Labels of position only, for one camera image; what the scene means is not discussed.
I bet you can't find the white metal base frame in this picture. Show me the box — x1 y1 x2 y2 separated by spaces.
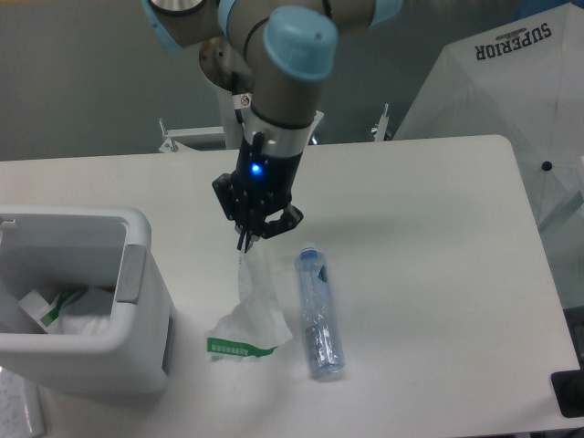
158 110 393 153

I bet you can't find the crushed clear plastic bottle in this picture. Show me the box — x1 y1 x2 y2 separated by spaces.
295 243 346 381

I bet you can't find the white paper sheet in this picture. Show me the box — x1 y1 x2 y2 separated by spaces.
1 367 47 437

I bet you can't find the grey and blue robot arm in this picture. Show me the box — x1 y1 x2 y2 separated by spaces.
142 1 402 251

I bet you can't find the white plastic bag green print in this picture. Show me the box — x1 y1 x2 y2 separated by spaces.
205 248 293 361

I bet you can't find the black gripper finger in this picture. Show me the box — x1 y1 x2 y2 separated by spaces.
212 173 249 250
243 204 304 252

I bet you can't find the trash inside the can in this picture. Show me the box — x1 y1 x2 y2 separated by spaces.
18 287 114 336

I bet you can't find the black device at table edge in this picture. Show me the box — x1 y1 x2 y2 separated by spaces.
551 370 583 418

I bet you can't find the white trash can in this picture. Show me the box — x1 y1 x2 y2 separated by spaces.
1 205 176 395

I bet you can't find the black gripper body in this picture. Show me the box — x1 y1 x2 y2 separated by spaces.
232 131 302 214

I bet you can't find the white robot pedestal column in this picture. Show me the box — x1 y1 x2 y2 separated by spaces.
216 88 252 150

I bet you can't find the white Superior umbrella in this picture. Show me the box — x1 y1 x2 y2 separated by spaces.
396 2 583 295

